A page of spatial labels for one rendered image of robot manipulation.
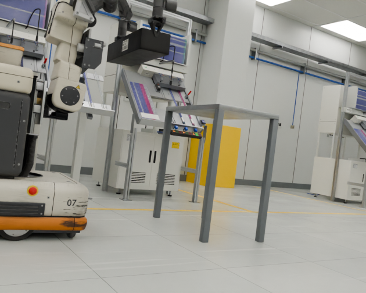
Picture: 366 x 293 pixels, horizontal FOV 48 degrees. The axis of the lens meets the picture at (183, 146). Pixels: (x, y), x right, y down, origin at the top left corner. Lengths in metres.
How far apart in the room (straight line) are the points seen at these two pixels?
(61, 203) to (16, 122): 0.44
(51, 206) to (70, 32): 0.92
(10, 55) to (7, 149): 0.48
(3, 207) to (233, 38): 4.70
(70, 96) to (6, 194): 0.61
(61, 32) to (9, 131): 0.62
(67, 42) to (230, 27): 4.07
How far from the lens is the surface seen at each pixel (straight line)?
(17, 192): 2.04
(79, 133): 3.49
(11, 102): 2.05
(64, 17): 2.28
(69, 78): 2.26
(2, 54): 2.23
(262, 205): 2.60
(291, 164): 7.75
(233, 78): 6.07
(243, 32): 6.27
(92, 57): 2.29
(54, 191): 2.06
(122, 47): 2.48
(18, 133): 2.05
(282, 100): 7.48
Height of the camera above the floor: 0.54
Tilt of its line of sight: level
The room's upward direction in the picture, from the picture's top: 7 degrees clockwise
